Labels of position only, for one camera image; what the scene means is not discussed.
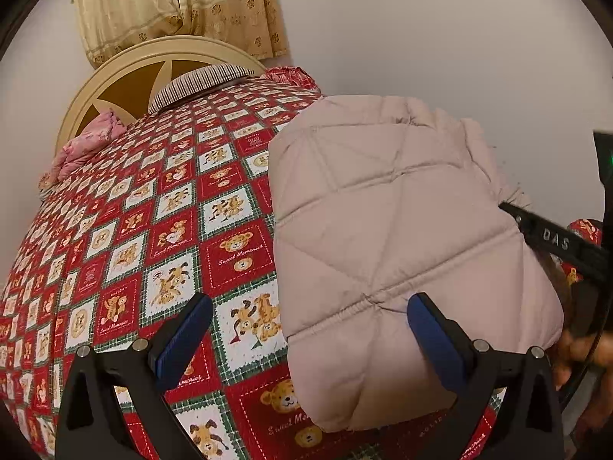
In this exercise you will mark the yellow patterned curtain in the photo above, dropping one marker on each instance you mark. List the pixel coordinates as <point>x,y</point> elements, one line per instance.
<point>109,27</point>

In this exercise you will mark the cream arched wooden headboard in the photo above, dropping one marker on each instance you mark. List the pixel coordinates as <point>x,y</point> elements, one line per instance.
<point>128,82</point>

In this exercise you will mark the beige quilted puffer coat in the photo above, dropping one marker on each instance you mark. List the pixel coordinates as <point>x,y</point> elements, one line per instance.
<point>376,199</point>

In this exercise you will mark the grey plaid pillow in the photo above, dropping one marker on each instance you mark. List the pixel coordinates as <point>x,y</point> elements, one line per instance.
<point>195,82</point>

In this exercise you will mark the red patchwork bear quilt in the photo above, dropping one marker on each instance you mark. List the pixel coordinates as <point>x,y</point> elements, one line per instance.
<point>179,202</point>

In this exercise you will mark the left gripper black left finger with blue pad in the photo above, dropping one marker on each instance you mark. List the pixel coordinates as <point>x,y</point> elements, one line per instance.
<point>91,424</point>

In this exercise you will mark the pink floral pillow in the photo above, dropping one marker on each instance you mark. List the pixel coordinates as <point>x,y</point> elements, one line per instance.
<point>99,133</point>

